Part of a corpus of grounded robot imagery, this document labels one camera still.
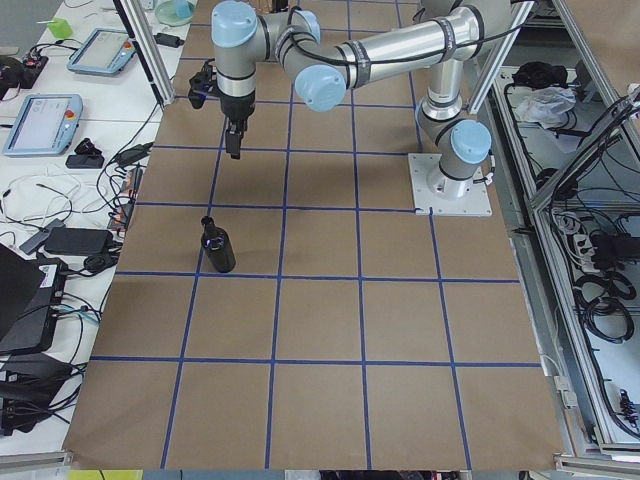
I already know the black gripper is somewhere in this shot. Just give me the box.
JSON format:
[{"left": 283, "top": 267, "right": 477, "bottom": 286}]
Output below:
[{"left": 220, "top": 93, "right": 256, "bottom": 160}]

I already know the dark glass wine bottle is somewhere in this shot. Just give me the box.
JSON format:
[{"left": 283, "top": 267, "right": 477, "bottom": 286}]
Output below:
[{"left": 201, "top": 216, "right": 236, "bottom": 273}]

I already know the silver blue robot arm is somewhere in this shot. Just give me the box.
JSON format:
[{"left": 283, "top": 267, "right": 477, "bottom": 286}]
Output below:
[{"left": 206, "top": 1, "right": 515, "bottom": 200}]

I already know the black power adapter brick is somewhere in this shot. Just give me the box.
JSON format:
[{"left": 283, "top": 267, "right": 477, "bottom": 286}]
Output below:
[{"left": 154, "top": 32, "right": 184, "bottom": 48}]

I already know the translucent green plate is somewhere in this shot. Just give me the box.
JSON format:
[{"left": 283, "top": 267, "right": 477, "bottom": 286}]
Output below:
[{"left": 154, "top": 0, "right": 195, "bottom": 27}]

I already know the black small stand device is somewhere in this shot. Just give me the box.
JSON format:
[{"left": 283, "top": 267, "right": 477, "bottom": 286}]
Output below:
[{"left": 65, "top": 137, "right": 105, "bottom": 169}]

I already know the upper blue teach pendant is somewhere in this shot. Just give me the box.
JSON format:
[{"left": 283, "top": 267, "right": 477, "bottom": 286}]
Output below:
[{"left": 67, "top": 28, "right": 135, "bottom": 77}]

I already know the blue teach pendant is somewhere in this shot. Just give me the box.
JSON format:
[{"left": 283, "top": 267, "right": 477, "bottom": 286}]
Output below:
[
  {"left": 67, "top": 28, "right": 135, "bottom": 77},
  {"left": 3, "top": 94, "right": 83, "bottom": 157}
]

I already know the lower blue teach pendant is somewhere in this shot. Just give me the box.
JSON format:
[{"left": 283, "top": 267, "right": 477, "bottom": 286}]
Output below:
[{"left": 3, "top": 94, "right": 83, "bottom": 157}]

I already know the large black power brick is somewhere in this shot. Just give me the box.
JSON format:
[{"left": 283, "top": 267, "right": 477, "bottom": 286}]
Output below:
[{"left": 44, "top": 227, "right": 113, "bottom": 256}]

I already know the black electronics box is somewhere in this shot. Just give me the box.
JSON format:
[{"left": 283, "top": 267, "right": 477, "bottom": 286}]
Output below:
[{"left": 0, "top": 255, "right": 69, "bottom": 357}]

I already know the black laptop computer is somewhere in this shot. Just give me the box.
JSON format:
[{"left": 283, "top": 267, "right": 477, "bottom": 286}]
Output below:
[{"left": 1, "top": 245, "right": 45, "bottom": 338}]

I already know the crumpled white cloth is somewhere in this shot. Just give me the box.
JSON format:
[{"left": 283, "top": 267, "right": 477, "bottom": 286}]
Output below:
[{"left": 515, "top": 87, "right": 576, "bottom": 129}]

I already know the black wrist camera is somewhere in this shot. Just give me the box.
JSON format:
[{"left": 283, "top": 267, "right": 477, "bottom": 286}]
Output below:
[{"left": 188, "top": 58, "right": 216, "bottom": 109}]

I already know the aluminium frame post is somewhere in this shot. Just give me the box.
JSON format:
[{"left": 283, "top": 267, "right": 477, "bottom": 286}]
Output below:
[{"left": 113, "top": 0, "right": 175, "bottom": 107}]

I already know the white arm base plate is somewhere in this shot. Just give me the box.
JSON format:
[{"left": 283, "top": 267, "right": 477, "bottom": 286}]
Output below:
[{"left": 408, "top": 153, "right": 492, "bottom": 217}]

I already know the black cable bundle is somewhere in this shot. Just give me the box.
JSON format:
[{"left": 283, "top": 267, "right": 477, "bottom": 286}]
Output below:
[{"left": 574, "top": 272, "right": 639, "bottom": 346}]

